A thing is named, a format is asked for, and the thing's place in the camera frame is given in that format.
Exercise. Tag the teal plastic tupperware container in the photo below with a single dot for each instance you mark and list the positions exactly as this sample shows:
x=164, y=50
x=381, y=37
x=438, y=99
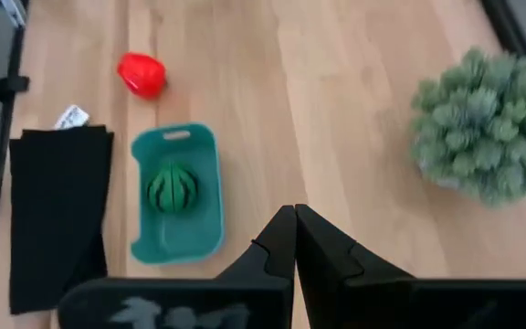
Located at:
x=185, y=237

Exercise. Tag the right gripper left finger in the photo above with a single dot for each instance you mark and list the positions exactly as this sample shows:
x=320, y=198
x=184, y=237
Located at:
x=226, y=301

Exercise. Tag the red toy fruit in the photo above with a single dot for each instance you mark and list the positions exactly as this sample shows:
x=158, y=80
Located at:
x=142, y=75

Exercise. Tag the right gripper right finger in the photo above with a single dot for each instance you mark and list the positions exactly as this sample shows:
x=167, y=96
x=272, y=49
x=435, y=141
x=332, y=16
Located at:
x=381, y=301

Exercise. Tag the black folded cloth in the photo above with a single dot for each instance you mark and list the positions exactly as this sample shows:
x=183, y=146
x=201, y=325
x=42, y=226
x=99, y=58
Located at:
x=57, y=205

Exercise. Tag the green striped watermelon toy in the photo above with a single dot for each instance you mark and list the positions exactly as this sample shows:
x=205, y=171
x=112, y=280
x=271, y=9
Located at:
x=172, y=187

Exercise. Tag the green potted succulent plant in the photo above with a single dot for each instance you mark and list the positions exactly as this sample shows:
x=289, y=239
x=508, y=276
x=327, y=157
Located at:
x=487, y=132

